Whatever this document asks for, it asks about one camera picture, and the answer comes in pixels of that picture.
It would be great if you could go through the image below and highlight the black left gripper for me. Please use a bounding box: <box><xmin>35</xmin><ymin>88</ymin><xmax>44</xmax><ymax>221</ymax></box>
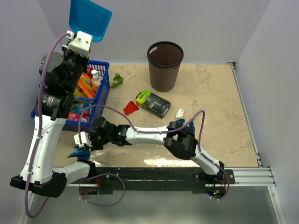
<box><xmin>62</xmin><ymin>40</ymin><xmax>90</xmax><ymax>93</ymax></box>

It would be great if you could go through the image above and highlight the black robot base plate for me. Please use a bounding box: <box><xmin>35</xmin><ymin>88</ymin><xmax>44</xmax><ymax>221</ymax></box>
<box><xmin>74</xmin><ymin>167</ymin><xmax>235</xmax><ymax>194</ymax></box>

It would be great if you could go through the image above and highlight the blue plastic basket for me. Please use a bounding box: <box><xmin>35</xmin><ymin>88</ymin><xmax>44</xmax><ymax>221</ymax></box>
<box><xmin>32</xmin><ymin>52</ymin><xmax>110</xmax><ymax>136</ymax></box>

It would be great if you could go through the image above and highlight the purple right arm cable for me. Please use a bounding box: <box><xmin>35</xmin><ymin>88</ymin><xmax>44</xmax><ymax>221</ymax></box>
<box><xmin>78</xmin><ymin>105</ymin><xmax>231</xmax><ymax>201</ymax></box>

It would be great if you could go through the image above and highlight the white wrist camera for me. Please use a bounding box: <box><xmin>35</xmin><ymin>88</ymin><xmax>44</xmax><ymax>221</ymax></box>
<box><xmin>67</xmin><ymin>30</ymin><xmax>93</xmax><ymax>58</ymax></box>
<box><xmin>74</xmin><ymin>132</ymin><xmax>92</xmax><ymax>148</ymax></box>

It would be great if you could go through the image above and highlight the black green product box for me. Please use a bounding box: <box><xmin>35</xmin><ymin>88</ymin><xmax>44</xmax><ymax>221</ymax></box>
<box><xmin>135</xmin><ymin>89</ymin><xmax>171</xmax><ymax>119</ymax></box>

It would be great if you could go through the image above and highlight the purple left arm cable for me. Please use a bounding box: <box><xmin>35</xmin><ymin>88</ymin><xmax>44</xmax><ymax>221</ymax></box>
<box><xmin>24</xmin><ymin>32</ymin><xmax>126</xmax><ymax>219</ymax></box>

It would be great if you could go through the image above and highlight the blue plastic dustpan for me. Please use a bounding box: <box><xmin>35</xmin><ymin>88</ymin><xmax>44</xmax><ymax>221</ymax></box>
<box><xmin>69</xmin><ymin>0</ymin><xmax>113</xmax><ymax>42</ymax></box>

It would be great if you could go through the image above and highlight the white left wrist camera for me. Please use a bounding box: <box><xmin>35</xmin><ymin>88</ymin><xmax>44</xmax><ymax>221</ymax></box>
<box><xmin>67</xmin><ymin>30</ymin><xmax>93</xmax><ymax>58</ymax></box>

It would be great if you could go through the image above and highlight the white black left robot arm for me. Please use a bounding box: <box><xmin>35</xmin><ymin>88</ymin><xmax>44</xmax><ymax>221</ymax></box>
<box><xmin>10</xmin><ymin>46</ymin><xmax>97</xmax><ymax>198</ymax></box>

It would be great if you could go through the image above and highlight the red paper scrap by box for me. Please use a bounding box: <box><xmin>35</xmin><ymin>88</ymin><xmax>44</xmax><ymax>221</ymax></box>
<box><xmin>123</xmin><ymin>101</ymin><xmax>139</xmax><ymax>115</ymax></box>

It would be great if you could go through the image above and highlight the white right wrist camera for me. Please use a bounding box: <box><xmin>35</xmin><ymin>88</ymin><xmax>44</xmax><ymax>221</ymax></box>
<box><xmin>74</xmin><ymin>132</ymin><xmax>92</xmax><ymax>148</ymax></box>

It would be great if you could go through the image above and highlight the white pump bottle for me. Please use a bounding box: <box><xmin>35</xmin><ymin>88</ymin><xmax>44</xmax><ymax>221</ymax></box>
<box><xmin>91</xmin><ymin>70</ymin><xmax>102</xmax><ymax>88</ymax></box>

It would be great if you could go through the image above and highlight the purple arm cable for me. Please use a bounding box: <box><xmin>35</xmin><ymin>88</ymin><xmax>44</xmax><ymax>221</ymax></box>
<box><xmin>78</xmin><ymin>105</ymin><xmax>231</xmax><ymax>201</ymax></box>
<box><xmin>24</xmin><ymin>32</ymin><xmax>126</xmax><ymax>219</ymax></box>

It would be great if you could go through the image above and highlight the small green paper scrap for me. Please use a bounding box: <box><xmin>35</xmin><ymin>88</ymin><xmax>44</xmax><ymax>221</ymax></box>
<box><xmin>110</xmin><ymin>73</ymin><xmax>123</xmax><ymax>88</ymax></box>

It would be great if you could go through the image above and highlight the small white paper scrap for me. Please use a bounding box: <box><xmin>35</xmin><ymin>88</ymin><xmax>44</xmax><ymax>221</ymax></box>
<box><xmin>175</xmin><ymin>109</ymin><xmax>185</xmax><ymax>119</ymax></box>

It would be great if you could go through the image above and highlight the pink small box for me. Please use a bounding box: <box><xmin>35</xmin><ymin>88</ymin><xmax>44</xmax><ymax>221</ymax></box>
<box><xmin>67</xmin><ymin>112</ymin><xmax>89</xmax><ymax>122</ymax></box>

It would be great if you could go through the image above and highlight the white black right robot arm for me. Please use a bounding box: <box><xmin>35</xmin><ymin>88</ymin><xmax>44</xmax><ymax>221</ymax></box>
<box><xmin>88</xmin><ymin>117</ymin><xmax>225</xmax><ymax>183</ymax></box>

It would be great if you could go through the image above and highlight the orange snack packet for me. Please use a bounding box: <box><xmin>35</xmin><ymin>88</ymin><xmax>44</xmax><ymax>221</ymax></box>
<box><xmin>78</xmin><ymin>72</ymin><xmax>98</xmax><ymax>98</ymax></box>

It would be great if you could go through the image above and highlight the brown waste bin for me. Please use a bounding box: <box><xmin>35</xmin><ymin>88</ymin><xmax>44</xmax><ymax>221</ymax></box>
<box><xmin>147</xmin><ymin>41</ymin><xmax>184</xmax><ymax>92</ymax></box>

